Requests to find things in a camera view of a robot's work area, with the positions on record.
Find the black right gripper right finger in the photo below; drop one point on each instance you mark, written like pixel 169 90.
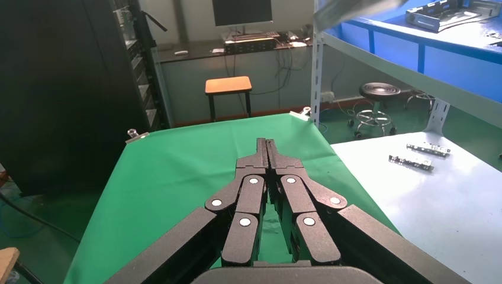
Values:
pixel 298 204

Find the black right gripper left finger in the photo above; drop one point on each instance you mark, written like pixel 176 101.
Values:
pixel 247 204

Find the green cloth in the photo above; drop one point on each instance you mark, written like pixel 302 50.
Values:
pixel 176 176

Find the orange top wooden stool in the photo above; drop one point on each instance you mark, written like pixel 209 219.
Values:
pixel 227 85

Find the small metal connector strip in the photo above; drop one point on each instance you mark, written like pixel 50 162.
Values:
pixel 428 149
pixel 412 162

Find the grey desk dark top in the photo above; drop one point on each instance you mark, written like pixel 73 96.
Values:
pixel 188 86

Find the black round stool chrome base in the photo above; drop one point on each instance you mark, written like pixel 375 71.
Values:
pixel 379 91

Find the small white desk item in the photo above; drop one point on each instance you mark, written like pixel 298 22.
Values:
pixel 217 50
pixel 181 52

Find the black desktop device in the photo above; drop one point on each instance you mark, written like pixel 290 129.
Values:
pixel 251 45

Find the white paper sheet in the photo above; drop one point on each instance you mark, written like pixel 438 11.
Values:
pixel 298 44

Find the black computer monitor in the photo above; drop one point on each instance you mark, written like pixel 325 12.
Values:
pixel 242 11

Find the black equipment cabinet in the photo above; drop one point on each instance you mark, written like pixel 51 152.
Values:
pixel 59 98

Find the brown wooden board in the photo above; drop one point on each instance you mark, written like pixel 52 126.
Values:
pixel 7 262

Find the white wall socket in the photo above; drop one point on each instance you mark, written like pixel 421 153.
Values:
pixel 327 97

